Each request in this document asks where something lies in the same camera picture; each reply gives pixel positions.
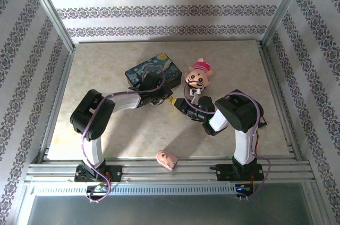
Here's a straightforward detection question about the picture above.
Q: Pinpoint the starry night print box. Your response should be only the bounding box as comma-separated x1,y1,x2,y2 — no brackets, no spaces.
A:
124,52,183,90

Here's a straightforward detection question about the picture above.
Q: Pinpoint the pink plush doll head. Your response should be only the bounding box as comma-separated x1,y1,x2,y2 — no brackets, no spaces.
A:
184,58,213,89

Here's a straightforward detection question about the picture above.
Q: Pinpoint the pink plastic toy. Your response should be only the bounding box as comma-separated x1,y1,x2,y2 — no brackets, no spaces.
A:
156,149,179,171

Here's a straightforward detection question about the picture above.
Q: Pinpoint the grey metal sheet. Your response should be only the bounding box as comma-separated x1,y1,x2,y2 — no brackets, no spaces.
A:
26,195,324,225

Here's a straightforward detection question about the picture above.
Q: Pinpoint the aluminium extrusion frame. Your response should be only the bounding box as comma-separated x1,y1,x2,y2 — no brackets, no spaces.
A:
22,0,319,199

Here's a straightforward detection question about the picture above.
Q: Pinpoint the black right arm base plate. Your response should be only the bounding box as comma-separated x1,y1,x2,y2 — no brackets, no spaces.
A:
216,163,264,182

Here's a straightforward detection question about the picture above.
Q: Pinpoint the grey slotted cable duct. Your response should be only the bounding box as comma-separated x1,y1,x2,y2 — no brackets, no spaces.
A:
33,184,256,196

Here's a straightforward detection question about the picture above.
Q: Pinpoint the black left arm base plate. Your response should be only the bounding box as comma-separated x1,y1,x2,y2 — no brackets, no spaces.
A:
75,165,123,183

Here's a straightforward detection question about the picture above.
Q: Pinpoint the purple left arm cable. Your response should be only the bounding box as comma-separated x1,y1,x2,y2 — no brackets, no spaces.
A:
81,66,167,204

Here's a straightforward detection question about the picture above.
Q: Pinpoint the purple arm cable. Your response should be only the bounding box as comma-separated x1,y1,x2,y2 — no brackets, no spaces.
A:
183,81,273,202
81,66,167,204

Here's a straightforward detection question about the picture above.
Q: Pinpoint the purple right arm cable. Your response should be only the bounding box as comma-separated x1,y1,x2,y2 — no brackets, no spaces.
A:
183,81,273,202

